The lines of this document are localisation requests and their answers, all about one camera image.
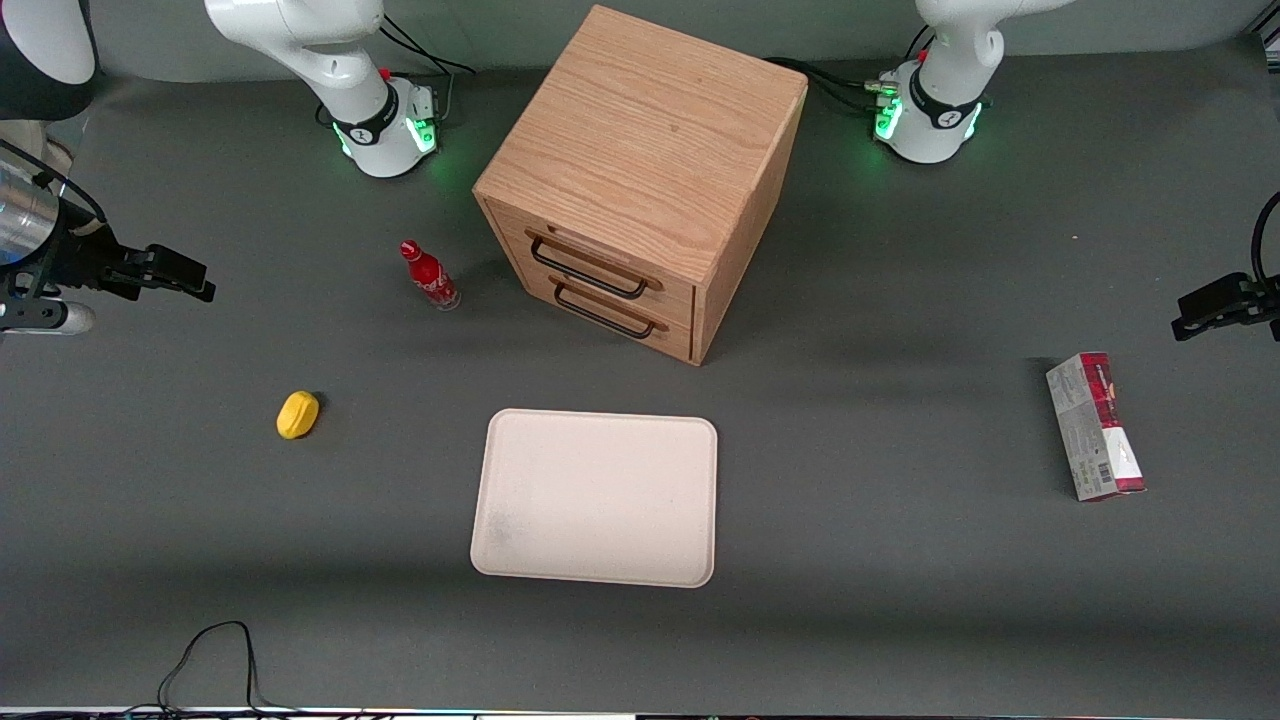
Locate dark grey table cover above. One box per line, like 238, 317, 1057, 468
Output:
0, 40, 1280, 713

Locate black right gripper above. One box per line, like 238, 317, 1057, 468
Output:
5, 222, 217, 303

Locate thin black looped cable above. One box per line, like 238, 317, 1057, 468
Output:
155, 620, 301, 716

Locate deep wooden drawer front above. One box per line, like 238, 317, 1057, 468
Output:
520, 272, 696, 363

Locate black left base cables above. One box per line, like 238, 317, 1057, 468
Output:
765, 25, 936, 113

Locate black right base cables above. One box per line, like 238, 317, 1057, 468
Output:
380, 15, 476, 126

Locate white bulky object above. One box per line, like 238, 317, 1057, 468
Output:
0, 120, 76, 176

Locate red coke bottle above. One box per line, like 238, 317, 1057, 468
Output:
400, 239, 462, 312

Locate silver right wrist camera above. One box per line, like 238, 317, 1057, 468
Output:
0, 300, 97, 336

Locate beige plastic tray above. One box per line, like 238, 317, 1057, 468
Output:
470, 408, 719, 589

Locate black base cables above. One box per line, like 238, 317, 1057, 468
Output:
765, 25, 936, 113
380, 15, 476, 126

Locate wooden drawer cabinet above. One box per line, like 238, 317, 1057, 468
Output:
473, 4, 809, 367

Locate short black wire handle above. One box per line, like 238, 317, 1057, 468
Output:
553, 283, 659, 341

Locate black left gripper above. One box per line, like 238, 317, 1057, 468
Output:
1172, 272, 1280, 343

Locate yellow toy lemon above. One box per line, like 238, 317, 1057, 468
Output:
276, 390, 321, 441

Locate long black wire handle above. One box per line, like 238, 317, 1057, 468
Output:
528, 235, 651, 301

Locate shallow wooden drawer front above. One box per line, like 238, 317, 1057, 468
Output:
490, 203, 698, 323

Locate grey and red carton box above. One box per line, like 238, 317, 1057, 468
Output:
1045, 351, 1148, 503

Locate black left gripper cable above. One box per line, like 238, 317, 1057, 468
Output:
1250, 190, 1280, 286

